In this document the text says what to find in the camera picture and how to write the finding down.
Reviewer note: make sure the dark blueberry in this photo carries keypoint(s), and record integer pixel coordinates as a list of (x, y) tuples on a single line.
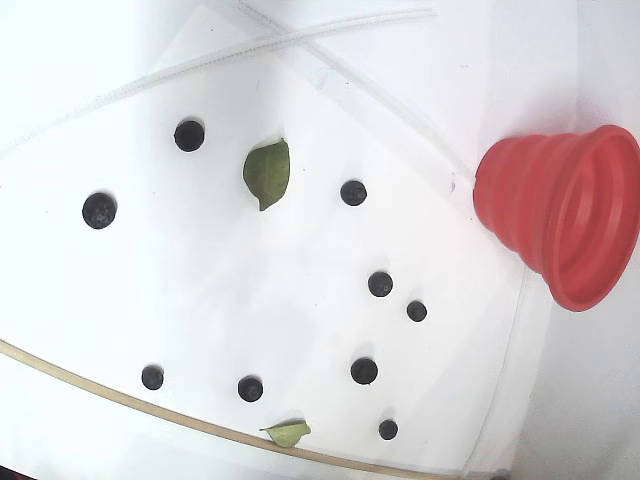
[(353, 193), (380, 284), (388, 429), (152, 377), (416, 311), (364, 370), (99, 211), (250, 388), (189, 135)]

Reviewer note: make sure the red collapsible silicone cup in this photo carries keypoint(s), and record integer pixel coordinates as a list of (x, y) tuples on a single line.
[(525, 200)]

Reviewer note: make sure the dark green leaf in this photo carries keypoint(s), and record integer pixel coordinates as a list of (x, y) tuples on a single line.
[(267, 172)]

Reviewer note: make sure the white paper sheet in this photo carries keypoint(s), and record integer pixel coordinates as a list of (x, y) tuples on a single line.
[(225, 300)]

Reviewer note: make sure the light green leaf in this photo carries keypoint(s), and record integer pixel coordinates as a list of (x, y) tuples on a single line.
[(286, 432)]

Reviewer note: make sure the long thin wooden stick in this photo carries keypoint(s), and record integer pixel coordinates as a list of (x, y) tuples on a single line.
[(135, 401)]

